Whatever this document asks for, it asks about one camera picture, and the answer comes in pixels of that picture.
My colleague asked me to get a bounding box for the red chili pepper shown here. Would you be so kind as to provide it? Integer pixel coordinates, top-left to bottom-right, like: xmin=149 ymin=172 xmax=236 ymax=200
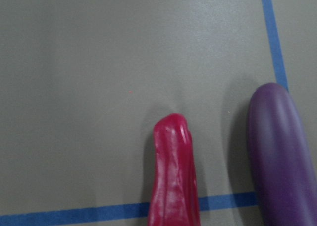
xmin=147 ymin=113 xmax=201 ymax=226

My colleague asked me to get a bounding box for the purple eggplant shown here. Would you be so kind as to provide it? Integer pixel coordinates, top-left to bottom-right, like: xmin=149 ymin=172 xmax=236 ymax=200
xmin=247 ymin=83 xmax=317 ymax=226

